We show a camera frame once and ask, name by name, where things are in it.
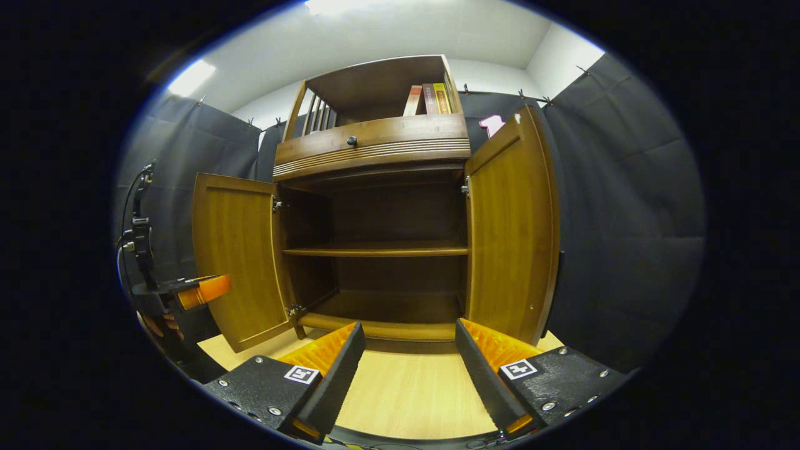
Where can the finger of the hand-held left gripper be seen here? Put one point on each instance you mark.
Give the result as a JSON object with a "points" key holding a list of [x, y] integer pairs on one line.
{"points": [[209, 290]]}

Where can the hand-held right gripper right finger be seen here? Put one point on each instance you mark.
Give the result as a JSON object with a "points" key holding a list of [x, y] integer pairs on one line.
{"points": [[484, 381]]}

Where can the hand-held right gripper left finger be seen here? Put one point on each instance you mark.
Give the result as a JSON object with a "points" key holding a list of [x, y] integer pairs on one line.
{"points": [[337, 381]]}

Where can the wooden shoe cabinet door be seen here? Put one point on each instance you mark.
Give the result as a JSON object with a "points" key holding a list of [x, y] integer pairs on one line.
{"points": [[512, 231], [234, 256]]}

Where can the wooden double-door shoe cabinet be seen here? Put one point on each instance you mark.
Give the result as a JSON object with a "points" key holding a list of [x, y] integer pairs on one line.
{"points": [[387, 212]]}

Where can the metal door hinge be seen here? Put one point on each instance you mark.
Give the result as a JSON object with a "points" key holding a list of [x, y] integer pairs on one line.
{"points": [[279, 204], [465, 186], [294, 310]]}

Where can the wooden cabinet inner shelf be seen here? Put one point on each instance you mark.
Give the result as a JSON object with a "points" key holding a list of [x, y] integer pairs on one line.
{"points": [[375, 250]]}

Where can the wooden cabinet drawer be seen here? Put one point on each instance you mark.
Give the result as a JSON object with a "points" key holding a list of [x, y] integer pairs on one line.
{"points": [[375, 150]]}

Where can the small ceiling light panel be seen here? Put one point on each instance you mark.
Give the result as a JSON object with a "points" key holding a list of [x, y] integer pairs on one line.
{"points": [[190, 78]]}

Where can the tan book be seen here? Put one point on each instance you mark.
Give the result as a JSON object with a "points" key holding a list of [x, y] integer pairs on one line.
{"points": [[414, 101]]}

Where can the yellow book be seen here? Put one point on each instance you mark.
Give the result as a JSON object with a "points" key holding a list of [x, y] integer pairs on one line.
{"points": [[442, 99]]}

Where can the reddish brown book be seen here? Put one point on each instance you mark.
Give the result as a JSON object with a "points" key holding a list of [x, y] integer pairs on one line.
{"points": [[429, 100]]}

